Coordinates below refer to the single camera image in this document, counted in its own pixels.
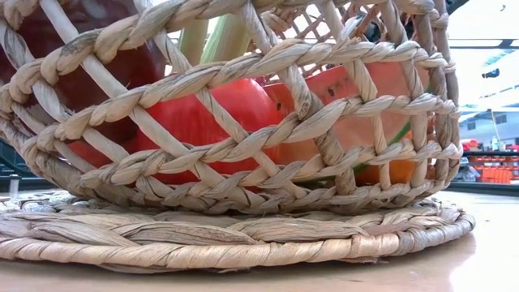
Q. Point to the green leafy stalk vegetable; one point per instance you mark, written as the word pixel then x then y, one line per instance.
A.
pixel 229 40

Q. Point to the dark red apple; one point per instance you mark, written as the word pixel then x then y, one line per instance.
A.
pixel 125 73

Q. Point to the blue bottle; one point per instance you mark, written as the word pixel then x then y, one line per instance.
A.
pixel 495 144

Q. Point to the red toy tomato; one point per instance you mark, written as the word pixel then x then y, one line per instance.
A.
pixel 190 121

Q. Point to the orange-red container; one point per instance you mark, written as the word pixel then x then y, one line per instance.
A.
pixel 470 144

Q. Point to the shelf rack with bins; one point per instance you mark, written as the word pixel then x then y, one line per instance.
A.
pixel 490 170

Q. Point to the orange fruit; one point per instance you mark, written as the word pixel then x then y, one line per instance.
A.
pixel 399 172

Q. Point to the watermelon slice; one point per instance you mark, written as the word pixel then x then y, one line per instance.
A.
pixel 348 130

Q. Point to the black ceiling fixture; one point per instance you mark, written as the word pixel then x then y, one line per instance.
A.
pixel 491 74

